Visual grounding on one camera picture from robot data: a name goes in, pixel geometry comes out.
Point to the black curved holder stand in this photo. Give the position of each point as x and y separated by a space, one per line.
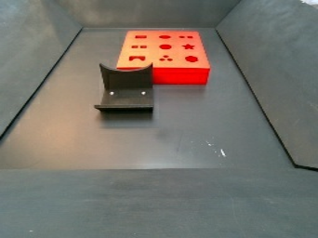
127 89

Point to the red shape-sorting block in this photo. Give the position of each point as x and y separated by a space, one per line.
174 52

